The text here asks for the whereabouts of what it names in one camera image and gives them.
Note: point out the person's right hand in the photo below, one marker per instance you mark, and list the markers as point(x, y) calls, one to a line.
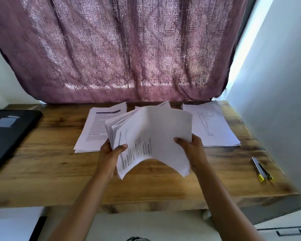
point(195, 155)

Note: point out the person's left hand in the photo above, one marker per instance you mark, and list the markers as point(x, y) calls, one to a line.
point(109, 160)

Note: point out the stack with dark header bar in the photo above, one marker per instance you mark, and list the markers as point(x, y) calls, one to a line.
point(93, 133)

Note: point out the body figure paper stack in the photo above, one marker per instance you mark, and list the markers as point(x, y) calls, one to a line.
point(215, 128)

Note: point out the stack of printed papers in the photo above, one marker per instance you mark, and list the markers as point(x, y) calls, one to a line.
point(155, 133)

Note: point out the stack of table-printed sheets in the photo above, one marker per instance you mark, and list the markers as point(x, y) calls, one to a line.
point(160, 104)

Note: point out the silver yellow black stapler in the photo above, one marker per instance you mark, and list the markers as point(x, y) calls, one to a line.
point(261, 170)

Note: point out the black folder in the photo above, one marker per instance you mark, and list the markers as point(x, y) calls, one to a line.
point(10, 135)

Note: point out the person's right forearm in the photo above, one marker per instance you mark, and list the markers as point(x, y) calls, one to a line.
point(225, 208)

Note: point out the person's left forearm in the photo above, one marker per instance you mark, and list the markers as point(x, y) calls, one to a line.
point(83, 208)

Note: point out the black table leg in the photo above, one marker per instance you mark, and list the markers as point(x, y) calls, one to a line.
point(37, 229)

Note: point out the pink patterned curtain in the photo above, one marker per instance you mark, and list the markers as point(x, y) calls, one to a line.
point(120, 47)

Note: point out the dark window frame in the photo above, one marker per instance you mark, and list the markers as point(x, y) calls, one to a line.
point(241, 32)

